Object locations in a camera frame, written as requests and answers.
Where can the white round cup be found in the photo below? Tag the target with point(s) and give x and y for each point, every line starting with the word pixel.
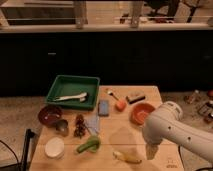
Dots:
pixel 54 148

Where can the blue sponge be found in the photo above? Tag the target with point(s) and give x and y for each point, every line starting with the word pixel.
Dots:
pixel 103 108

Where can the yellow banana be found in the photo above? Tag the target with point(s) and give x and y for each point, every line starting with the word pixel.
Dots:
pixel 126 157

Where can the green plastic tray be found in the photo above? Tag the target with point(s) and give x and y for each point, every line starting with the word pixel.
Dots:
pixel 68 85

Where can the black chair frame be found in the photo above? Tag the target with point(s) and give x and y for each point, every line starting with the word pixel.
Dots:
pixel 22 163

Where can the grey metal cup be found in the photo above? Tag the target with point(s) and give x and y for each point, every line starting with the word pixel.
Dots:
pixel 62 127

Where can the dark red grapes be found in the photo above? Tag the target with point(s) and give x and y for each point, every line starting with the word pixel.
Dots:
pixel 79 126

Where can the green cucumber toy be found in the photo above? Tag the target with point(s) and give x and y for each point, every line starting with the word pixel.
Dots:
pixel 92 145

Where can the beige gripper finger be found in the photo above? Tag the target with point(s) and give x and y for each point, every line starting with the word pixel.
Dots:
pixel 151 151

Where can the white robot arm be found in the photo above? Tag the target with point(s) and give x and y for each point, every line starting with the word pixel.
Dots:
pixel 165 123

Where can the black brush block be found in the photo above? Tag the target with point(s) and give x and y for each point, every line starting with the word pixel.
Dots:
pixel 135 98

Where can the white utensil in tray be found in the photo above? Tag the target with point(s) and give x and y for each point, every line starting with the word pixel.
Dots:
pixel 80 97

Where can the dark red bowl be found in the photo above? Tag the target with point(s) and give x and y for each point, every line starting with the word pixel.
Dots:
pixel 49 114

